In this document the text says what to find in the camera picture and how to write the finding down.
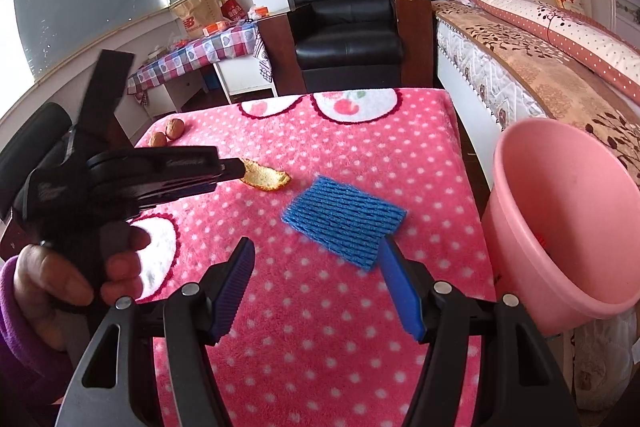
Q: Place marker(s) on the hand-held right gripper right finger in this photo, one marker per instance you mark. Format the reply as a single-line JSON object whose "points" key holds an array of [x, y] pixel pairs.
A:
{"points": [[400, 292]]}

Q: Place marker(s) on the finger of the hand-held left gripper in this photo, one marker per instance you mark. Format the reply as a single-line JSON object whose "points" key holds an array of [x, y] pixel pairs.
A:
{"points": [[165, 167], [175, 195]]}

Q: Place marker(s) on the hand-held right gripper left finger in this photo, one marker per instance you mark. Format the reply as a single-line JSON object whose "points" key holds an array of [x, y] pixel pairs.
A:
{"points": [[232, 287]]}

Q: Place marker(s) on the blue foam fruit net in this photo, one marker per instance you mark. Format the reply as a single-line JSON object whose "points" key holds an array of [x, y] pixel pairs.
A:
{"points": [[345, 219]]}

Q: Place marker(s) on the orange peel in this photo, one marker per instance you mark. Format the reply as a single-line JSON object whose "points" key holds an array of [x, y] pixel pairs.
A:
{"points": [[265, 177]]}

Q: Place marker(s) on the pink plastic bucket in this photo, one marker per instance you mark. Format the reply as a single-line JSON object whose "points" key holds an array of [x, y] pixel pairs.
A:
{"points": [[565, 187]]}

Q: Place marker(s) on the person's left hand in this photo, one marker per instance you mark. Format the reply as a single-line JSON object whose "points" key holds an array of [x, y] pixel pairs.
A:
{"points": [[45, 277]]}

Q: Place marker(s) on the brown walnut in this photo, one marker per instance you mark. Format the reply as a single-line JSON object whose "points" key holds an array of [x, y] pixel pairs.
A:
{"points": [[158, 139], [175, 128]]}

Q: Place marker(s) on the black leather armchair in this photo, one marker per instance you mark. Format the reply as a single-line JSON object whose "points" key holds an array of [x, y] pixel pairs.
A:
{"points": [[45, 127], [345, 27]]}

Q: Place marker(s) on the pink polka dot blanket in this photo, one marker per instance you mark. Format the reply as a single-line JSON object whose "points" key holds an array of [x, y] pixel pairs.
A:
{"points": [[325, 357]]}

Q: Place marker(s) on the white desk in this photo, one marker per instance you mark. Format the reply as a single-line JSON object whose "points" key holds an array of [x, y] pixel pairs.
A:
{"points": [[240, 74]]}

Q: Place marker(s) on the checkered tablecloth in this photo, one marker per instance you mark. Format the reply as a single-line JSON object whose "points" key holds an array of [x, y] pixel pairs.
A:
{"points": [[200, 52]]}

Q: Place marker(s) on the orange box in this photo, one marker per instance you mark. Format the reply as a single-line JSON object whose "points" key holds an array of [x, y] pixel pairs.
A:
{"points": [[259, 12], [216, 28]]}

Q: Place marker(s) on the brown paper bag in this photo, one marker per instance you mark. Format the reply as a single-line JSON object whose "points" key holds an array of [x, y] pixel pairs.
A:
{"points": [[197, 12]]}

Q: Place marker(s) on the brown floral bedspread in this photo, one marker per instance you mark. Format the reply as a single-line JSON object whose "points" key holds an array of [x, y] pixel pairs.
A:
{"points": [[540, 77]]}

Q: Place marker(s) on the white pink floral quilt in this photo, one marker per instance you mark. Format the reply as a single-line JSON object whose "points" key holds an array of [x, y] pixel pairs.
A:
{"points": [[550, 22]]}

